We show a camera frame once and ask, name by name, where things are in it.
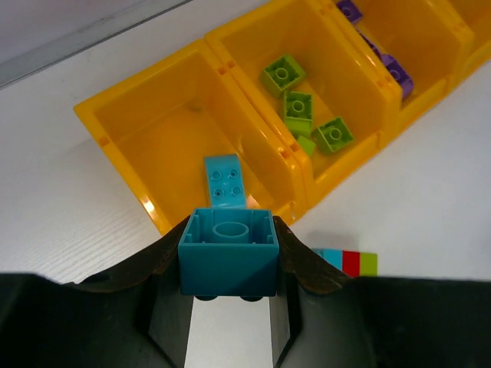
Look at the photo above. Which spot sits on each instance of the teal lego brick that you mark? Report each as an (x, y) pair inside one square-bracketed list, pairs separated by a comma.
[(225, 184)]

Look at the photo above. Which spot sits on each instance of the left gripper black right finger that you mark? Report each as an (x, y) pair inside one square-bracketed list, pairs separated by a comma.
[(320, 317)]

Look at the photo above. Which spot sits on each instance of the green square lego brick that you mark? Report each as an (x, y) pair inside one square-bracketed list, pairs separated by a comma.
[(307, 144)]

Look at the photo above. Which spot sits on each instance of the yellow divided container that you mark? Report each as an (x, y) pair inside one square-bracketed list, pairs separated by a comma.
[(157, 126)]

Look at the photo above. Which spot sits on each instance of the multicolor lego block assembly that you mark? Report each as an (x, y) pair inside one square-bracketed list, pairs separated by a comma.
[(352, 263)]

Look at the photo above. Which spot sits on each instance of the cupcake purple lego piece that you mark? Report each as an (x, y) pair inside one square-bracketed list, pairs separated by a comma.
[(350, 11)]

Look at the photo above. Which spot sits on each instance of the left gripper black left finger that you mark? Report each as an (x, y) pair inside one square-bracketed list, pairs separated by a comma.
[(132, 314)]

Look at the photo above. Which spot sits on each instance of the dark teal square brick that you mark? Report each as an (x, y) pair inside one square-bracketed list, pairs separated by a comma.
[(229, 252)]

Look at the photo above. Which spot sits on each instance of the purple lego brick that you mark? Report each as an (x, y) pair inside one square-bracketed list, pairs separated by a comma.
[(399, 74)]

